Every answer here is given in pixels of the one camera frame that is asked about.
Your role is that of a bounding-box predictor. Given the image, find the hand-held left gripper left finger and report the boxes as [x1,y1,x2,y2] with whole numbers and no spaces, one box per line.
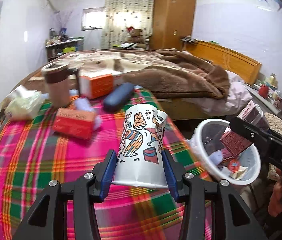
[12,149,118,240]

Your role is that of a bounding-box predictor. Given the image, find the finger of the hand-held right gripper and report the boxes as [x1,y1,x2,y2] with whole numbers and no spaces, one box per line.
[229,117,272,145]

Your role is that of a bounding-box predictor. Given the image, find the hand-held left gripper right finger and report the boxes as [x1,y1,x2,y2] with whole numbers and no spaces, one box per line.
[161,149,268,240]

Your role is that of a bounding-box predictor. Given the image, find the maroon carton lavender top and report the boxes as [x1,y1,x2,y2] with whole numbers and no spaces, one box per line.
[220,99,270,158]

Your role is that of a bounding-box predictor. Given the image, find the patterned paper cup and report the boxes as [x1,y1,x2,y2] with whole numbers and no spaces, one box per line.
[113,104,169,189]

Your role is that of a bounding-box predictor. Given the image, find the white plastic trash bin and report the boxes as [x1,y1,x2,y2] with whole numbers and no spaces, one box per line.
[190,119,262,195]

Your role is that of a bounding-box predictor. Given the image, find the clear cola bottle red label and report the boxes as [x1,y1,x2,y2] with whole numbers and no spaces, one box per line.
[227,160,242,173]

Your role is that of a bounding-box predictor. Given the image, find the grey nightstand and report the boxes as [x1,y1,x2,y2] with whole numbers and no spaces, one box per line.
[244,84,282,120]

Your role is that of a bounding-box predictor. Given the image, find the woven cushion stool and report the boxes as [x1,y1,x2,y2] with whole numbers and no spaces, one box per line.
[262,112,282,180]

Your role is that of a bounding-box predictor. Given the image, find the pink bed sheet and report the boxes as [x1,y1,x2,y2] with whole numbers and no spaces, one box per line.
[202,70,253,117]

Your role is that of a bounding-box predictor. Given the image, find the small purple packet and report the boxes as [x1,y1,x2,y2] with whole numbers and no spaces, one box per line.
[208,151,225,167]

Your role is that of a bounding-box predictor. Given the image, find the group of toiletries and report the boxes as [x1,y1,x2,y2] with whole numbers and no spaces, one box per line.
[255,73,282,110]

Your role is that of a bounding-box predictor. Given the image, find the crumpled white tissue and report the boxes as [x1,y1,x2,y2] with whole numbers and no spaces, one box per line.
[92,116,103,132]
[74,97,93,112]

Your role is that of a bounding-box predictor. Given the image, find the red cardboard box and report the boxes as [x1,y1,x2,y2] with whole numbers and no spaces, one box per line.
[52,108,97,139]

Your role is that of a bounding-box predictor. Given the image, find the blue glasses case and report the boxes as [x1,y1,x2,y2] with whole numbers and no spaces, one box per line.
[103,82,134,112]

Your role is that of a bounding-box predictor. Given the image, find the pink green plaid cloth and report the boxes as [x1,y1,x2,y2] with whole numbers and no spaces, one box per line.
[0,85,214,240]

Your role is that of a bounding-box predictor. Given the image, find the orange and white box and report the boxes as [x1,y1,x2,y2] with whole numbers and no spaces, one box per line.
[78,70,123,100]

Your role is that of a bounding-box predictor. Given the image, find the brown travel mug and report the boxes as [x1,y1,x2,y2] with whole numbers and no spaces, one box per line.
[41,61,78,108]

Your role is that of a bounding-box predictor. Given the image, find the brown plush blanket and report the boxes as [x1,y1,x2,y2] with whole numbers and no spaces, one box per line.
[12,49,230,100]

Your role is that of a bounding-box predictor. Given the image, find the pale green plastic bag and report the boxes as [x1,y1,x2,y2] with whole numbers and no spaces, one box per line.
[6,91,46,120]

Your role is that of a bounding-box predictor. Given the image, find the white tissue pack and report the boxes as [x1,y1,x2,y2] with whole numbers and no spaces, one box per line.
[0,84,32,108]

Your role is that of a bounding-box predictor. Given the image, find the white shelf unit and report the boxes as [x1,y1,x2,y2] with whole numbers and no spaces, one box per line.
[45,39,84,62]

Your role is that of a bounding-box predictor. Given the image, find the wooden wardrobe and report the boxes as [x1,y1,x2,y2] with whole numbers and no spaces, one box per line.
[151,0,197,50]

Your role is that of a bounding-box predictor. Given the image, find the brown teddy bear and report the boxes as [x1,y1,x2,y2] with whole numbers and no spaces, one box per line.
[126,26,146,48]

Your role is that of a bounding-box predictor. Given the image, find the group of bottles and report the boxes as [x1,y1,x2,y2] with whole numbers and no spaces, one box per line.
[46,27,69,45]

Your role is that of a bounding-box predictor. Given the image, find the small window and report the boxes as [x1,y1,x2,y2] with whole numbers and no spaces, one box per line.
[82,7,106,30]

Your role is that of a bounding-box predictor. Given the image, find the decorative dried branches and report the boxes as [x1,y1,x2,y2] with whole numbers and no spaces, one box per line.
[53,9,73,34]

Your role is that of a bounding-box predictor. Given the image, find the patterned curtain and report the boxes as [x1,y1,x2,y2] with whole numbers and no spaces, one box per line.
[101,0,156,49]

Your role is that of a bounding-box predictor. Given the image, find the wooden bed frame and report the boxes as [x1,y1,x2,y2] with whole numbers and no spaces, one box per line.
[156,40,262,119]

